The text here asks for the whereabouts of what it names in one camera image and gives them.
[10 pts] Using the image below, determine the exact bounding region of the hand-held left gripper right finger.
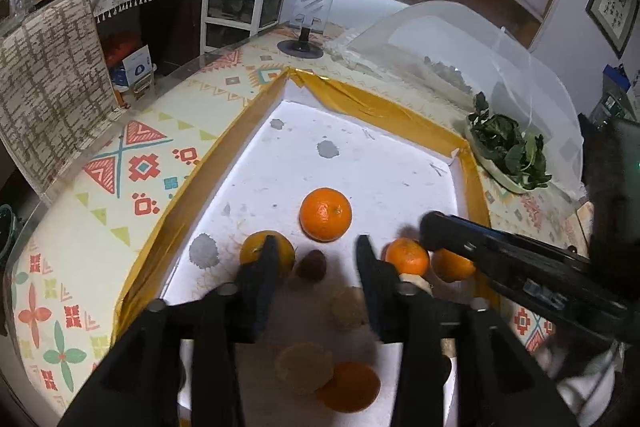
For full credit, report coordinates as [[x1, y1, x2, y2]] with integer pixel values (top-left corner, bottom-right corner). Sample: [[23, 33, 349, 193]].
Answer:
[[356, 234, 581, 427]]

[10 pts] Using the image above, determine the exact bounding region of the blue and white box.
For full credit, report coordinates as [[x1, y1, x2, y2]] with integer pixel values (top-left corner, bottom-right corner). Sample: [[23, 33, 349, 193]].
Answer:
[[122, 46, 153, 88]]

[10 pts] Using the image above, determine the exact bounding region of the person's right hand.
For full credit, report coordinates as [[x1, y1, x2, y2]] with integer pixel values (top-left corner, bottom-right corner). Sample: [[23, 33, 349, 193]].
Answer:
[[556, 347, 626, 427]]

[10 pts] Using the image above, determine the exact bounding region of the beige cut yam piece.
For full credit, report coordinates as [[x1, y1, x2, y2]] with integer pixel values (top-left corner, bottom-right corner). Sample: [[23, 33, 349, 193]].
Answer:
[[330, 287, 371, 330]]

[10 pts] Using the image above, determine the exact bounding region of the large orange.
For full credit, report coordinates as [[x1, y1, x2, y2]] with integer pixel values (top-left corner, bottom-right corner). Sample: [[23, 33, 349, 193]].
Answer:
[[299, 187, 353, 243]]

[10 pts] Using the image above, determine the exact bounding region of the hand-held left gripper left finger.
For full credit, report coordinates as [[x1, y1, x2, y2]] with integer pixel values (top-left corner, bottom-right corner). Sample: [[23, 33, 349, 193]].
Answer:
[[57, 236, 280, 427]]

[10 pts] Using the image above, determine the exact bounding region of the orange mandarin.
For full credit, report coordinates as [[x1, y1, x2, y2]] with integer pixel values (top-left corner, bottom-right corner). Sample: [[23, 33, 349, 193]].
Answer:
[[431, 247, 477, 283], [316, 361, 382, 414], [239, 230, 296, 280], [384, 238, 431, 278]]

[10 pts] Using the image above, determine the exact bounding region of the small beige piece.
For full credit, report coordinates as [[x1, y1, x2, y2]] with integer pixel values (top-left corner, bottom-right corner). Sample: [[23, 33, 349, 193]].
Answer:
[[400, 273, 432, 295]]

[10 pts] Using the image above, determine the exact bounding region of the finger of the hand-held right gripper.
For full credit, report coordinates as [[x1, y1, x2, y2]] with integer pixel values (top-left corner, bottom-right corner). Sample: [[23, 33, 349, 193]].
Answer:
[[419, 211, 640, 343]]

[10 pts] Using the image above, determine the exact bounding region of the white mesh food cover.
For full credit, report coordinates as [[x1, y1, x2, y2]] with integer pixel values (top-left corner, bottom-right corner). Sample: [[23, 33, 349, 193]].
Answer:
[[327, 0, 586, 200]]

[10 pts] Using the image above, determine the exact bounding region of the chair with patterned cover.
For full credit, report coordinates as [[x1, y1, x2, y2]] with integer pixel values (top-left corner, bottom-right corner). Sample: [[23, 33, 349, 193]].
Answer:
[[0, 0, 126, 208]]

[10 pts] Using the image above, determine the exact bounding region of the patterned table mat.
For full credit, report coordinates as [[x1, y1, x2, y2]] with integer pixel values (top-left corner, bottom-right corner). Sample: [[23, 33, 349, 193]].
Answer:
[[0, 24, 596, 427]]

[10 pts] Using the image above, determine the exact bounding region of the pale yellow round slice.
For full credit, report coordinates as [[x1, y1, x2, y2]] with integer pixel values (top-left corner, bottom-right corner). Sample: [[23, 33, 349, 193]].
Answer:
[[275, 342, 335, 395]]

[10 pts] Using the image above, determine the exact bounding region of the plate of green leaves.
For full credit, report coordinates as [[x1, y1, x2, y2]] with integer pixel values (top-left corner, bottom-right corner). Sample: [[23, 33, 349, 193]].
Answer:
[[467, 92, 553, 188]]

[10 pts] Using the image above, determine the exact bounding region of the framed wall picture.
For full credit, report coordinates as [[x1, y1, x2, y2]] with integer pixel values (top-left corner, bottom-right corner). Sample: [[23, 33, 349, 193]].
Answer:
[[585, 0, 638, 58]]

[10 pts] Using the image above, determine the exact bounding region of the white box with yellow tape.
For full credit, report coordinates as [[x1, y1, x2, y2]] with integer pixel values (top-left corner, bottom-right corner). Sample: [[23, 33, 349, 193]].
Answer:
[[112, 67, 493, 427]]

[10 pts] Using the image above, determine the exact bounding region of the pale oval plate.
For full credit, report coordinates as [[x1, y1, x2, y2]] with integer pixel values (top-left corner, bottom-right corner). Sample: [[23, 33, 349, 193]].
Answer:
[[465, 114, 543, 195]]

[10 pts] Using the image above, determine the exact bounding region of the black base phone stand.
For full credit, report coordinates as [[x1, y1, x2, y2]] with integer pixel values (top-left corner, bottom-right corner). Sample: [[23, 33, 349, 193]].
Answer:
[[277, 0, 333, 56]]

